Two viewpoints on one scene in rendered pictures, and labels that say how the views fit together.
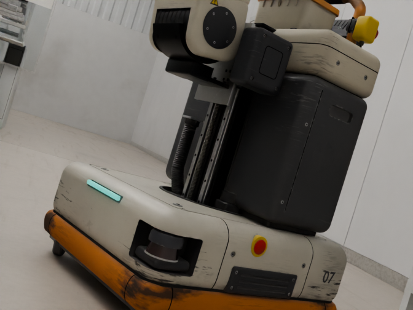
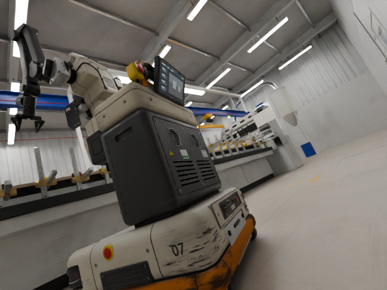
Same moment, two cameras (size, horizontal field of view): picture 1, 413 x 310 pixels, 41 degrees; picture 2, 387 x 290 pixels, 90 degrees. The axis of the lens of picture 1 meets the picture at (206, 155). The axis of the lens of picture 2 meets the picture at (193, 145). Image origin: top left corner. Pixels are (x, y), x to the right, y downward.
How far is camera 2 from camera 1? 166 cm
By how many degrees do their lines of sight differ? 61
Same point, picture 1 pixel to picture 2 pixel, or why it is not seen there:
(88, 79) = (351, 113)
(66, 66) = (337, 117)
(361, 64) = (116, 100)
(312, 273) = (159, 252)
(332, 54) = (98, 117)
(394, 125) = not seen: outside the picture
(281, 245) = (124, 244)
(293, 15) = not seen: hidden behind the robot
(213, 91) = not seen: hidden behind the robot
